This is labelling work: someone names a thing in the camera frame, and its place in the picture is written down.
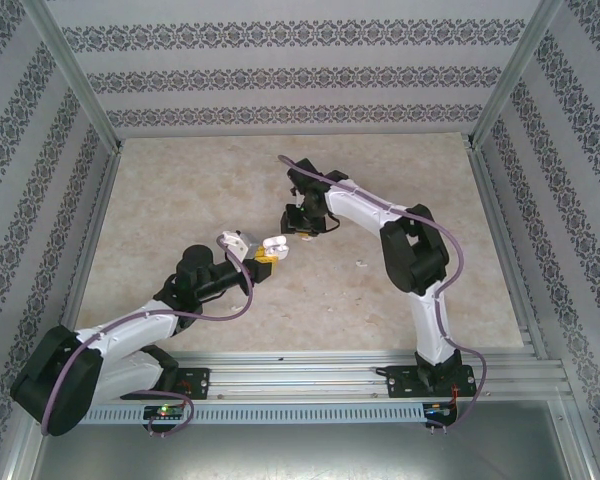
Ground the white earbud charging case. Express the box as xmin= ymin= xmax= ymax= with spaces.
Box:
xmin=262 ymin=235 xmax=291 ymax=259

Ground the small circuit board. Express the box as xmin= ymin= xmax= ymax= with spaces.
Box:
xmin=424 ymin=402 xmax=459 ymax=426
xmin=142 ymin=404 xmax=189 ymax=426

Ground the grey sheet metal tray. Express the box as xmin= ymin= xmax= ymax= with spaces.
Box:
xmin=9 ymin=394 xmax=596 ymax=480

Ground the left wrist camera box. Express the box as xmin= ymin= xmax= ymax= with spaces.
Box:
xmin=217 ymin=228 xmax=262 ymax=275

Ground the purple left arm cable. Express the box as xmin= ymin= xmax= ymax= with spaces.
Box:
xmin=39 ymin=234 xmax=255 ymax=437

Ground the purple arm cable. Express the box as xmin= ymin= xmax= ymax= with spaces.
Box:
xmin=39 ymin=234 xmax=255 ymax=437
xmin=277 ymin=154 xmax=489 ymax=434

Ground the aluminium side rail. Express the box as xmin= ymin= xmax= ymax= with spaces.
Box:
xmin=54 ymin=142 xmax=124 ymax=351
xmin=467 ymin=142 xmax=551 ymax=361

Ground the wide aluminium base rail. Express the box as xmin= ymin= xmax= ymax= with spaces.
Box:
xmin=29 ymin=349 xmax=569 ymax=401

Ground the grey slotted cable duct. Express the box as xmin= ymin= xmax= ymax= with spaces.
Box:
xmin=79 ymin=402 xmax=426 ymax=424

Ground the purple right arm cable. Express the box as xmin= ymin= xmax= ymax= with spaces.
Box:
xmin=277 ymin=154 xmax=489 ymax=434

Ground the aluminium frame post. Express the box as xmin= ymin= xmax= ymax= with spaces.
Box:
xmin=22 ymin=0 xmax=124 ymax=154
xmin=467 ymin=0 xmax=569 ymax=151

